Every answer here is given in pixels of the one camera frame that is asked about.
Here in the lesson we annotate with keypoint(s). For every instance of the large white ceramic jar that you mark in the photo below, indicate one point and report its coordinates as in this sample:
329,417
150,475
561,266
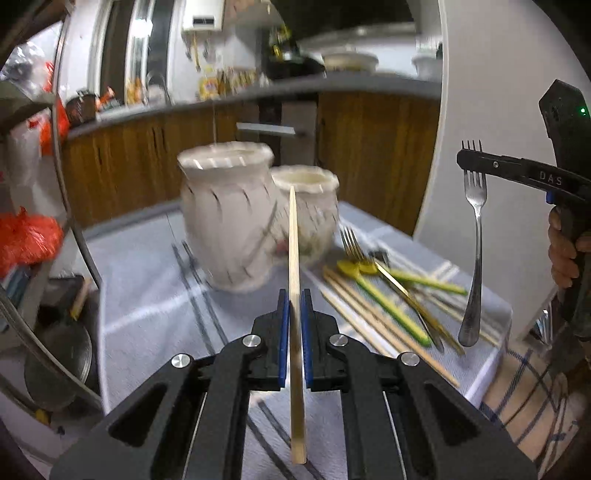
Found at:
229,203

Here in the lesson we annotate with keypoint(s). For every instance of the wooden kitchen cabinets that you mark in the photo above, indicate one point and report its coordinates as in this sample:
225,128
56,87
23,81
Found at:
379,146

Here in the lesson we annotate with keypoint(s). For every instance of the white cooking pot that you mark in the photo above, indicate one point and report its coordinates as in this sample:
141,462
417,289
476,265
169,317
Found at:
350,61

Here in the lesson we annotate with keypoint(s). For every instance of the yellow green plastic spoon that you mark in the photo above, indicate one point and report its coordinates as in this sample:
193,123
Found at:
351,270

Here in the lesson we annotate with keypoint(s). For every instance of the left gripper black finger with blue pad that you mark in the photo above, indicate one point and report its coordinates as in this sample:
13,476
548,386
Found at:
402,420
188,419

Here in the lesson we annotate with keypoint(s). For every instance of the gold metal fork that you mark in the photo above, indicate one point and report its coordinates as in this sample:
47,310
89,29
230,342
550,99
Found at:
439,334

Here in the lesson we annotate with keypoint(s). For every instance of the white water heater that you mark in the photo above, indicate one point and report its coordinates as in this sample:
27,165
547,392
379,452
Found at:
202,15

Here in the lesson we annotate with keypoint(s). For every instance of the metal storage shelf rack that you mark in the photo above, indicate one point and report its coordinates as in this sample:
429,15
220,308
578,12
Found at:
36,16

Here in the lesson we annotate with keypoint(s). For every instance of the silver steel fork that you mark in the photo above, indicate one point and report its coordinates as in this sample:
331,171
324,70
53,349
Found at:
476,194

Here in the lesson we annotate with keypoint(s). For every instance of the red plastic bag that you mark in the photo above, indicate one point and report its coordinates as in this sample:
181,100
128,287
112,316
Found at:
28,239

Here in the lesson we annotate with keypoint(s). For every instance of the person's right hand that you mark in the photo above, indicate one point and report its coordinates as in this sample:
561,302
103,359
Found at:
562,252

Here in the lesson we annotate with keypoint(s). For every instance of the black left gripper finger labelled das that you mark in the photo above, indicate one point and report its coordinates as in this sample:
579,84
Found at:
527,172

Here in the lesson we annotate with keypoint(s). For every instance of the small white ceramic jar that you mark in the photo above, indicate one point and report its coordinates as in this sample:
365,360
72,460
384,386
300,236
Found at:
316,192

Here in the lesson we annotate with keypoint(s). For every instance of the dark electric rice cooker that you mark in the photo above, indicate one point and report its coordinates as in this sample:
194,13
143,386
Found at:
81,108

